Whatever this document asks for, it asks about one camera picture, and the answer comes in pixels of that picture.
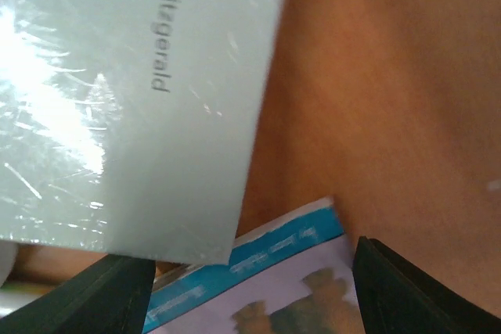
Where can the grey Gatsby book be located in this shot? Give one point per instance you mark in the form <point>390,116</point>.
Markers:
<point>127,126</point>

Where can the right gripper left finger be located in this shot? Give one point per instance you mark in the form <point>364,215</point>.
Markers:
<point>110,296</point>

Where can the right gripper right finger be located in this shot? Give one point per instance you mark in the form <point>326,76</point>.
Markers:
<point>395,296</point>

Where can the purple dog picture book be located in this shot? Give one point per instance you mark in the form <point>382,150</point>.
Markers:
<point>291,275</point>

